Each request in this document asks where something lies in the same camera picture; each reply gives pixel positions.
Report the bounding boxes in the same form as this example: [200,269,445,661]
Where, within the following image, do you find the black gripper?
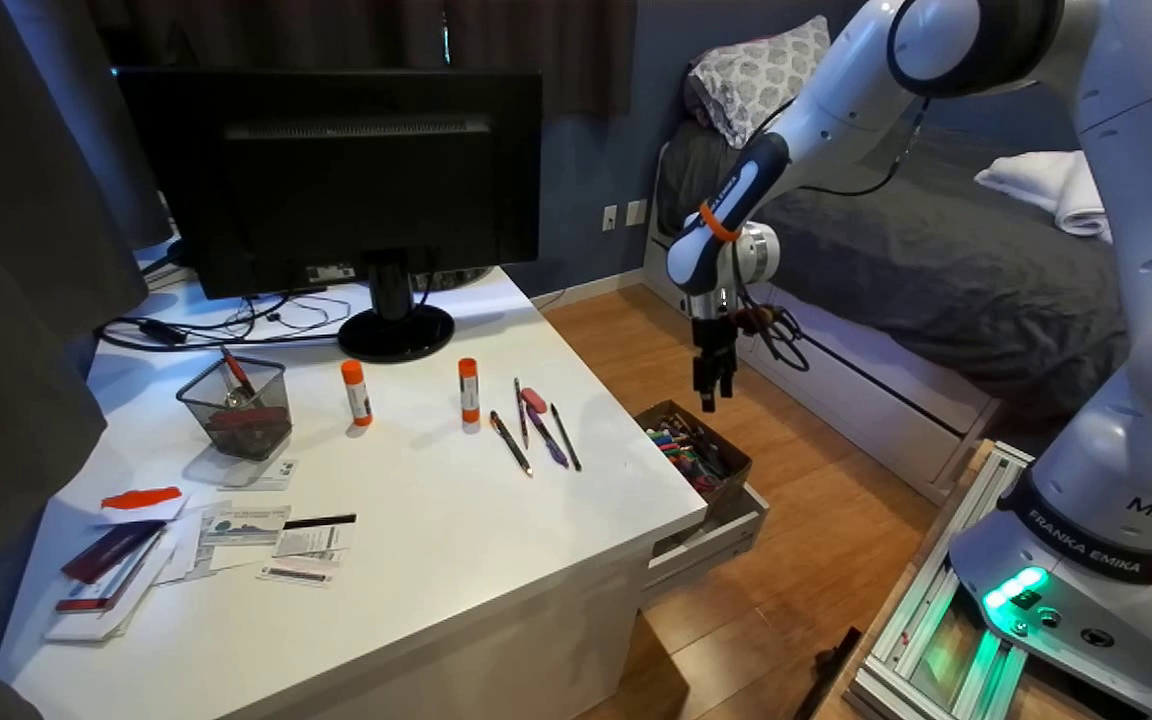
[686,295,734,410]

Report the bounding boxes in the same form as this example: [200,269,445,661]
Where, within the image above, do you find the open white drawer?
[641,394,771,590]

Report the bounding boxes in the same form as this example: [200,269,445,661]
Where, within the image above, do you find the brown pencil on desk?
[548,405,585,473]

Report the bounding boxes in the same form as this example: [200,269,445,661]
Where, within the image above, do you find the grey bed with mattress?
[641,105,1130,504]

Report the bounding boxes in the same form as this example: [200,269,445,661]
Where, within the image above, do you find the black pen on desk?
[486,406,531,474]

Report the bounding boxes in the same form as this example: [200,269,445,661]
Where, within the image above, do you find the right orange glue stick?
[455,356,479,426]

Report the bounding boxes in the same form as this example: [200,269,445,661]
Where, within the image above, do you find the orange glue stick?
[340,356,371,433]
[455,356,479,426]

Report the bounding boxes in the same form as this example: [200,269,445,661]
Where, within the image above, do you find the patterned grey pillow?
[686,15,831,147]

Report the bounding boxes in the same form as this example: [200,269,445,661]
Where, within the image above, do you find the left orange glue stick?
[340,356,371,433]

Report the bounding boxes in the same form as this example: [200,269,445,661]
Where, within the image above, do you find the white folded blanket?
[974,150,1111,238]

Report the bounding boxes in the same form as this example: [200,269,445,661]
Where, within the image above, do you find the white paper cards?
[190,504,356,580]

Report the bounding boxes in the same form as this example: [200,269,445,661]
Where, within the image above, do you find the black computer monitor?
[116,67,544,362]

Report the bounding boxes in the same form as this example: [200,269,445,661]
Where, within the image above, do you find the black mesh pen holder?
[177,356,293,461]

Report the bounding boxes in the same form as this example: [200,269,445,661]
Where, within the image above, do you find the white desk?
[0,270,704,720]

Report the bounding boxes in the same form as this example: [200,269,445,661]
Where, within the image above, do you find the orange red paper piece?
[99,484,184,512]

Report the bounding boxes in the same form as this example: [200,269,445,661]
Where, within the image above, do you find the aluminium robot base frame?
[846,434,1152,720]

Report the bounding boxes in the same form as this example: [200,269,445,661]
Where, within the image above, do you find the black monitor cables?
[90,285,350,356]

